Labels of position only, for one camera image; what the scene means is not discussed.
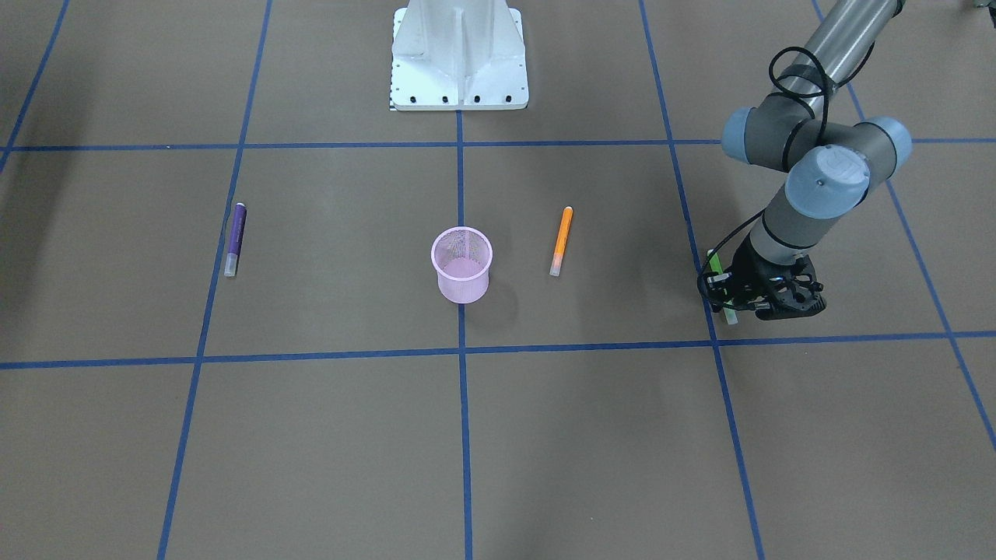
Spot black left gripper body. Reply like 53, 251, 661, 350
724, 239, 826, 321

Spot green highlighter pen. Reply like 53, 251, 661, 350
707, 249, 738, 326

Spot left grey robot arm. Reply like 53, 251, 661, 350
697, 1, 912, 321

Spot pink mesh pen holder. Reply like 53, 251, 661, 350
430, 226, 493, 304

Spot purple highlighter pen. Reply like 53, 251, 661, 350
222, 202, 247, 278

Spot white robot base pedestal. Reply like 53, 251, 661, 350
389, 1, 530, 111

